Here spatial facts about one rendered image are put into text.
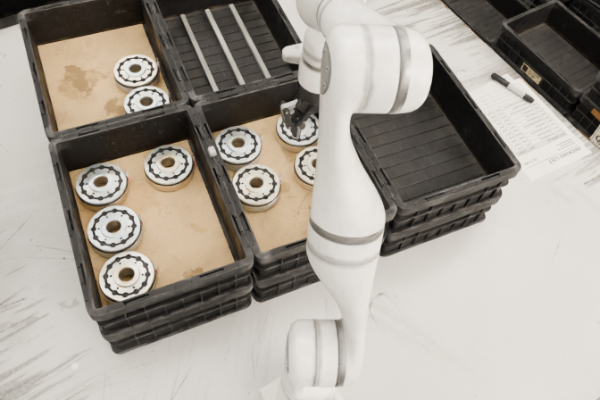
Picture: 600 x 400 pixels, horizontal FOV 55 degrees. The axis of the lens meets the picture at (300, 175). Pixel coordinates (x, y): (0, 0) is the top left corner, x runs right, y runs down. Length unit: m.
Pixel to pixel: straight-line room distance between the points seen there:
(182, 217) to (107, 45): 0.54
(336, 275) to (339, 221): 0.08
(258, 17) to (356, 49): 1.06
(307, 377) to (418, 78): 0.43
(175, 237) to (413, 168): 0.55
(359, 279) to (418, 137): 0.74
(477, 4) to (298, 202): 1.70
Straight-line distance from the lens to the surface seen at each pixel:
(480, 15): 2.70
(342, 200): 0.65
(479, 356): 1.34
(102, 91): 1.47
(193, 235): 1.21
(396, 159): 1.35
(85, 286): 1.09
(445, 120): 1.46
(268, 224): 1.22
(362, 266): 0.70
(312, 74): 0.99
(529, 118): 1.74
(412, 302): 1.33
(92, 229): 1.22
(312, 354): 0.81
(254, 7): 1.65
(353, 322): 0.77
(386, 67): 0.58
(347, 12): 0.75
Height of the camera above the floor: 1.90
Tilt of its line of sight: 56 degrees down
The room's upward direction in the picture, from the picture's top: 8 degrees clockwise
